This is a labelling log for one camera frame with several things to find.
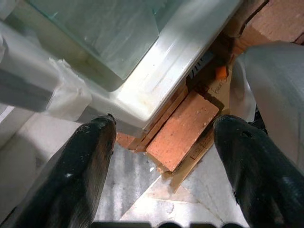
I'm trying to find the clear glass fridge drawer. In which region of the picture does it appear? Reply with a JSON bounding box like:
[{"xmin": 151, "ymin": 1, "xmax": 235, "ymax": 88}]
[{"xmin": 29, "ymin": 0, "xmax": 160, "ymax": 81}]

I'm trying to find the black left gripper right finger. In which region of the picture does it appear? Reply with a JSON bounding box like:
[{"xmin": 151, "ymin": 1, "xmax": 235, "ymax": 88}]
[{"xmin": 213, "ymin": 114, "xmax": 304, "ymax": 228}]

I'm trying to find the small orange block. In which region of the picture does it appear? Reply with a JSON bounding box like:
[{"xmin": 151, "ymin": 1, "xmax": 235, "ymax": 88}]
[{"xmin": 214, "ymin": 66, "xmax": 228, "ymax": 80}]

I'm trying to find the white plastic sheet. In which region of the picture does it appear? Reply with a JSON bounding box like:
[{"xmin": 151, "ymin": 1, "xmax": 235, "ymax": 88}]
[{"xmin": 228, "ymin": 41, "xmax": 304, "ymax": 165}]

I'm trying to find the brown cardboard piece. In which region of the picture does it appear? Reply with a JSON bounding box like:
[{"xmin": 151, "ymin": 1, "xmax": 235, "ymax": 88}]
[{"xmin": 156, "ymin": 64, "xmax": 231, "ymax": 193}]

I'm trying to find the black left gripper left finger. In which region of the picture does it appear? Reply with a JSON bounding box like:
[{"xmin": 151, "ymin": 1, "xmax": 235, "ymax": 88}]
[{"xmin": 9, "ymin": 114, "xmax": 117, "ymax": 228}]

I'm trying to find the red brick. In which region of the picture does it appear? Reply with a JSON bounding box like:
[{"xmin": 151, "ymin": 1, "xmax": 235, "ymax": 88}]
[
  {"xmin": 238, "ymin": 0, "xmax": 304, "ymax": 47},
  {"xmin": 145, "ymin": 91, "xmax": 220, "ymax": 172}
]

